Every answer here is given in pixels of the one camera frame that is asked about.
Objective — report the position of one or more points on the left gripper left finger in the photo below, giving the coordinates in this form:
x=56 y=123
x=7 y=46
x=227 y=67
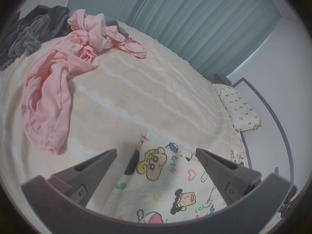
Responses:
x=90 y=175

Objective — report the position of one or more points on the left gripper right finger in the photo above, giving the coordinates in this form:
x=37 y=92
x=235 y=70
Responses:
x=231 y=181

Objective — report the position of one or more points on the white printed pyjama top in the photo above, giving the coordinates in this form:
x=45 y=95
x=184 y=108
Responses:
x=165 y=179

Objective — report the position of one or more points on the bed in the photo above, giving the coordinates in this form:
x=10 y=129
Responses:
x=146 y=94

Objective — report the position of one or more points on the white printed pillow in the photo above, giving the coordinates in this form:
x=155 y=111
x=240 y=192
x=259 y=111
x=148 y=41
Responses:
x=238 y=106

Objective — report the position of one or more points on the pink garment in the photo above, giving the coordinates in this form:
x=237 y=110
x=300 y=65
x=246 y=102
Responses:
x=53 y=82

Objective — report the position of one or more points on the grey bedside table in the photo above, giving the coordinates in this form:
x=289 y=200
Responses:
x=219 y=79

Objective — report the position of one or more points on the dark grey garment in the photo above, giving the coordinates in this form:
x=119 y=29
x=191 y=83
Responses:
x=36 y=28

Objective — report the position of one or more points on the blue-green curtain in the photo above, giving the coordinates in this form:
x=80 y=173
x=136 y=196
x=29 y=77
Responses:
x=195 y=21

